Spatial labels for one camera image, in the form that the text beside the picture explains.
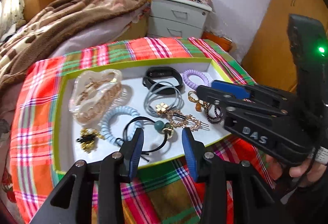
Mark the orange cardboard box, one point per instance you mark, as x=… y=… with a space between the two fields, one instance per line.
x=225 y=43

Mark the pearl hair claw clip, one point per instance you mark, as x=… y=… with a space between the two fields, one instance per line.
x=93 y=93

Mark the grey bedside cabinet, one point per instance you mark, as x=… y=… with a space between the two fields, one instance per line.
x=177 y=18

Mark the plaid bed cloth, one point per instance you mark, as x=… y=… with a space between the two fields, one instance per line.
x=160 y=194

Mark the dotted curtain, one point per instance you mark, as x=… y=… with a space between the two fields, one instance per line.
x=11 y=12

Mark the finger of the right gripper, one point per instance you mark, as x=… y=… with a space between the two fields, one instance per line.
x=204 y=94
x=224 y=93

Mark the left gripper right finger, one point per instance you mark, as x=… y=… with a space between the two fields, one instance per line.
x=253 y=199

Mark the brown patterned blanket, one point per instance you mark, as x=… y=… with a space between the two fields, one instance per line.
x=59 y=21

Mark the gold chain hair clip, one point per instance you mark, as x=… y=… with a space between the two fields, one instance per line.
x=179 y=120

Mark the wooden door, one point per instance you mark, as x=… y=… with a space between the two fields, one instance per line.
x=269 y=60

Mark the black smart band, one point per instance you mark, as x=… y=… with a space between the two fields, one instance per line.
x=164 y=80

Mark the yellow-green shallow box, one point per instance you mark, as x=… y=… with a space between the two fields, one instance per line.
x=67 y=129

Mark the person's right hand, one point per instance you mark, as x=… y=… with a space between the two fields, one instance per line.
x=275 y=171

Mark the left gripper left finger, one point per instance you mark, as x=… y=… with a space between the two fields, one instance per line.
x=71 y=199

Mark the floral bed sheet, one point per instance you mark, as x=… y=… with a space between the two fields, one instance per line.
x=6 y=122

